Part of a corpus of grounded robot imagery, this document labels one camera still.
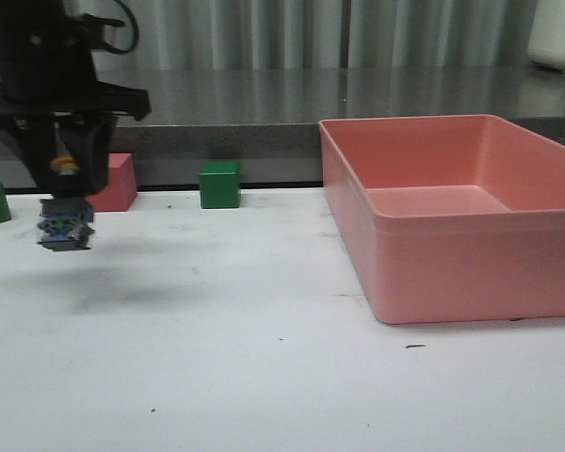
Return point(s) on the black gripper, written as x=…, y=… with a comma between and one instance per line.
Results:
x=47, y=73

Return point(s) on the yellow push button switch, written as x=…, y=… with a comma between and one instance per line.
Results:
x=66, y=218

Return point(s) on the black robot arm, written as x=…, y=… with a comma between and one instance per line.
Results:
x=49, y=14

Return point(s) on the pink cube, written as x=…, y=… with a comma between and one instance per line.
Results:
x=121, y=190

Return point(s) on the green cube right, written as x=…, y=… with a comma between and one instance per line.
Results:
x=219, y=183

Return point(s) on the grey stone counter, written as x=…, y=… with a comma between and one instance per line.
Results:
x=267, y=120

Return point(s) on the pink plastic bin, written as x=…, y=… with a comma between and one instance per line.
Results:
x=449, y=218

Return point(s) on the white appliance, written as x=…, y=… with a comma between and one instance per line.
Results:
x=546, y=45

